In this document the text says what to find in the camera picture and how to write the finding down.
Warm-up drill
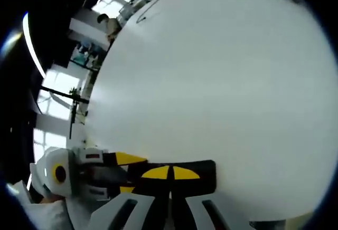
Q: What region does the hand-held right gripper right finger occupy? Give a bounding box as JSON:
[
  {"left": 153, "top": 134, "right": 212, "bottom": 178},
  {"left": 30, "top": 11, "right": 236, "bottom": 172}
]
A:
[{"left": 171, "top": 166, "right": 230, "bottom": 230}]

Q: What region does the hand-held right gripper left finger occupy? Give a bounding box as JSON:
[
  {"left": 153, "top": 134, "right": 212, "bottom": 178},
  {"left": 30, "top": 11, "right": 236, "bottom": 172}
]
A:
[{"left": 88, "top": 165, "right": 171, "bottom": 230}]

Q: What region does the black remote control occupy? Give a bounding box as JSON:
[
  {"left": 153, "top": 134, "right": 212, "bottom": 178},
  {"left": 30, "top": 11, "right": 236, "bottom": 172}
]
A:
[{"left": 126, "top": 159, "right": 217, "bottom": 197}]

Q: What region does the person's grey clothing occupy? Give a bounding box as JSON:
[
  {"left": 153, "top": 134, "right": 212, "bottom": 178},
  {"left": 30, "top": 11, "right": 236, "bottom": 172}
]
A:
[{"left": 23, "top": 200, "right": 89, "bottom": 230}]

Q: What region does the black pole stand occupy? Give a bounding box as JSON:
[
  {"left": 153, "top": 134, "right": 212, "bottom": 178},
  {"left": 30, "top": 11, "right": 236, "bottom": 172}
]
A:
[{"left": 39, "top": 85, "right": 91, "bottom": 140}]

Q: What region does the long curved ceiling light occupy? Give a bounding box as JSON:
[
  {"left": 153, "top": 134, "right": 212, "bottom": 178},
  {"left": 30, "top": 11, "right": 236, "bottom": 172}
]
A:
[{"left": 22, "top": 12, "right": 47, "bottom": 79}]

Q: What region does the grey cable on table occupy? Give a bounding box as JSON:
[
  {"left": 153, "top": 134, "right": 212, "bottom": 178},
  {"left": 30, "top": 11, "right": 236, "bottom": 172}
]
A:
[{"left": 136, "top": 0, "right": 170, "bottom": 24}]

